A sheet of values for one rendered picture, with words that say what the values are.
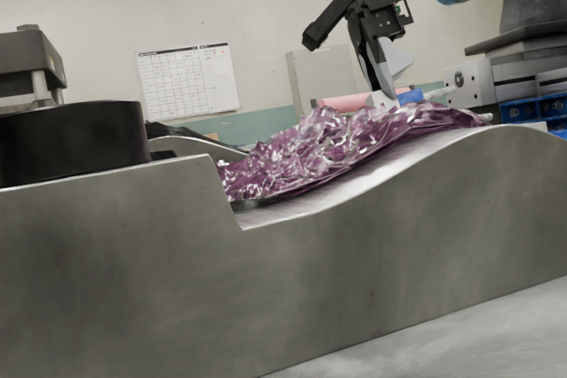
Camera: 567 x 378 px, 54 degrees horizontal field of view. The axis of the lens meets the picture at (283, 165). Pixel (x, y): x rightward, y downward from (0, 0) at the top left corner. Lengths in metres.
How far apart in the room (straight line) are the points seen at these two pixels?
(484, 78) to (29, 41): 3.88
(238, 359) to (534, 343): 0.14
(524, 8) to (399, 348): 1.04
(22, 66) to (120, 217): 4.37
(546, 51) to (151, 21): 6.40
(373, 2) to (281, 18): 6.75
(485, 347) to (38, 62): 4.42
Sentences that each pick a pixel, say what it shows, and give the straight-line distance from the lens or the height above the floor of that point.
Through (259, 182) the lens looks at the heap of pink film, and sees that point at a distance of 0.35.
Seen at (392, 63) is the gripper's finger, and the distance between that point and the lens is 0.83.
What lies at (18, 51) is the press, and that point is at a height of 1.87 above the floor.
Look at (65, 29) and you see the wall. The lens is 7.35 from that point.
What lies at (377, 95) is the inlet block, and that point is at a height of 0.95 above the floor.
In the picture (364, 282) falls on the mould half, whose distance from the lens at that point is 0.29.
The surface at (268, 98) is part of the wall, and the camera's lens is 7.37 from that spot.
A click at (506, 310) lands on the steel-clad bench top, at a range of 0.33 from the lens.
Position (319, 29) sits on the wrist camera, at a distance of 0.86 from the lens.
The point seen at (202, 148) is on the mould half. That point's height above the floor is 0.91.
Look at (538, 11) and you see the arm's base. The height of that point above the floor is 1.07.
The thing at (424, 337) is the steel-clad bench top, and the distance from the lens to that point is 0.30.
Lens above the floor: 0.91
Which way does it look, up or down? 3 degrees down
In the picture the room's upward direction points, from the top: 10 degrees counter-clockwise
